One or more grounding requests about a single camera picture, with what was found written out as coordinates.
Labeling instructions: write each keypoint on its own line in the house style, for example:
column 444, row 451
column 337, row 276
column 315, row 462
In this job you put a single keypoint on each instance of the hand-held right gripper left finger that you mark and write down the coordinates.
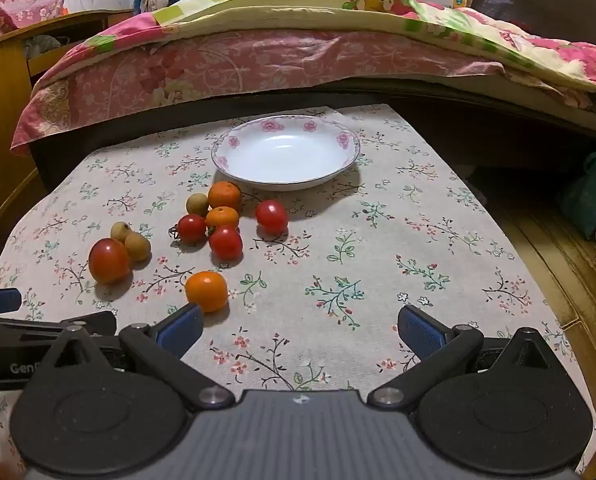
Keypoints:
column 180, row 329

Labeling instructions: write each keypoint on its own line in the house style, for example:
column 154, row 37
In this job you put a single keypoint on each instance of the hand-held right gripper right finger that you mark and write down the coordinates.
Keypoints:
column 420, row 332

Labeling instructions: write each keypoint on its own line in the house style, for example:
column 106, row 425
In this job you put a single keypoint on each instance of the small orange mandarin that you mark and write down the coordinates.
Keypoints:
column 206, row 291
column 222, row 217
column 224, row 195

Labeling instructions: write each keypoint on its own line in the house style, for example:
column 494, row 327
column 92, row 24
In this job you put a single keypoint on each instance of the large red tomato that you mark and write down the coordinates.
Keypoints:
column 109, row 260

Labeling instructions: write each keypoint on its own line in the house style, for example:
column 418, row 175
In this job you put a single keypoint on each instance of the small red tomato with stem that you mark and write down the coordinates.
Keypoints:
column 191, row 228

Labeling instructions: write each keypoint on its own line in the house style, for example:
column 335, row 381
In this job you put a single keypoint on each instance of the green-brown kiwi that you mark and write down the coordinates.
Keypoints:
column 197, row 204

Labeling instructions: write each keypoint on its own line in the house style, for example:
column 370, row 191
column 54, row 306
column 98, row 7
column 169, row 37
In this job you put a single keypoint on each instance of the white floral rimmed plate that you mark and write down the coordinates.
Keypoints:
column 288, row 155

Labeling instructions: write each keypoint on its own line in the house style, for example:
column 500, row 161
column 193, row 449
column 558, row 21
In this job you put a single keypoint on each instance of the floral print tablecloth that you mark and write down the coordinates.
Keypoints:
column 338, row 270

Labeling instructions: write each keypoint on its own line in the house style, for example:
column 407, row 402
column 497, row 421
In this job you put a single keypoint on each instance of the yellow wooden cabinet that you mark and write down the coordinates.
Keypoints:
column 2, row 110

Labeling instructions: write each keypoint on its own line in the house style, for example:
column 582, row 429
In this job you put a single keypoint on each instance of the green bag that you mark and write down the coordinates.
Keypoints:
column 588, row 195

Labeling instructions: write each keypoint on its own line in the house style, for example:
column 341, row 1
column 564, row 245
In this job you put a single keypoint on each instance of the grey cloth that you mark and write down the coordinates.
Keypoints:
column 45, row 45

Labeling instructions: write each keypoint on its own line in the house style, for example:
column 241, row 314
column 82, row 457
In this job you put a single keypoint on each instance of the pink floral bedsheet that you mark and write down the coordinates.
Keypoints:
column 237, row 65

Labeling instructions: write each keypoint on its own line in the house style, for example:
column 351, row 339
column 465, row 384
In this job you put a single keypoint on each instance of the dark wooden headboard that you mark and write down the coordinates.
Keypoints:
column 543, row 7

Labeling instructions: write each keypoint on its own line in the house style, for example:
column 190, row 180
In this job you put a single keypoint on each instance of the dark bed frame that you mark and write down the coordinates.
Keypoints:
column 478, row 120

